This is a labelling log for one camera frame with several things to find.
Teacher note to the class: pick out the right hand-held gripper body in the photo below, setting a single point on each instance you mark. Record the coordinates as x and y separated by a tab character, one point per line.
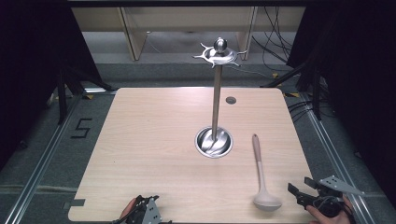
330	196

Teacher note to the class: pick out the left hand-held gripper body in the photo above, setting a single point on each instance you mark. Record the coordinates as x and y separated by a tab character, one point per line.
148	214

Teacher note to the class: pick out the pink silicone ladle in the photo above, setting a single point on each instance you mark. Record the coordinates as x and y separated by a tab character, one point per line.
261	174

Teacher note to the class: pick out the steel utensil rack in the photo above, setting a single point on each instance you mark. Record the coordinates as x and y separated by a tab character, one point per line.
215	102

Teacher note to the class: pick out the person's left hand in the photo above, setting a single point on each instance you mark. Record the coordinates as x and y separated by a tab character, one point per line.
128	209

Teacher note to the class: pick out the person's right hand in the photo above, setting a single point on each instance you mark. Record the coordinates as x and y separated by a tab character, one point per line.
330	219

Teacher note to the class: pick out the black metal stand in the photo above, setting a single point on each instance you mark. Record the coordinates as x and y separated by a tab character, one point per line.
67	90
306	84

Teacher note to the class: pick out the black curtain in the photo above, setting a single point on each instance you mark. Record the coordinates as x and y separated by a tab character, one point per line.
34	77
358	93

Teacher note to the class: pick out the grey table grommet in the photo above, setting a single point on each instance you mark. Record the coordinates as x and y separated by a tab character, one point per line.
230	100

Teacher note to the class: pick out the beige wooden desk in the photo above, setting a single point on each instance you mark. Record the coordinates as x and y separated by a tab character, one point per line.
186	21

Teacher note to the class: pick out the aluminium floor rail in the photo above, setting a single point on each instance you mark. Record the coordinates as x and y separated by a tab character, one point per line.
42	161
339	161

